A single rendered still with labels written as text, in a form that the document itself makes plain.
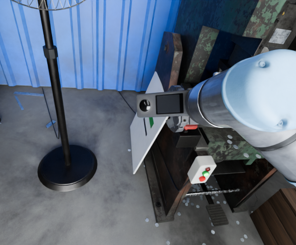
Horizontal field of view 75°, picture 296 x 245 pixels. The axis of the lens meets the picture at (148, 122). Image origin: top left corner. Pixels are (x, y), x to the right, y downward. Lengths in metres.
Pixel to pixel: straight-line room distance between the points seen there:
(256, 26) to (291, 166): 0.61
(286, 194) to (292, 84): 1.20
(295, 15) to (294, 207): 0.93
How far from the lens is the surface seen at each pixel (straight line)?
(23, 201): 1.44
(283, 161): 0.26
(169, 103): 0.36
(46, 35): 0.94
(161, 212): 1.34
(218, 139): 0.94
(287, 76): 0.21
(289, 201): 1.37
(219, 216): 1.31
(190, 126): 0.75
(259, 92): 0.19
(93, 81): 2.17
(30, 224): 1.37
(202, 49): 1.10
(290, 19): 0.95
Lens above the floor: 1.22
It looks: 41 degrees down
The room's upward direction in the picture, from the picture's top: 13 degrees clockwise
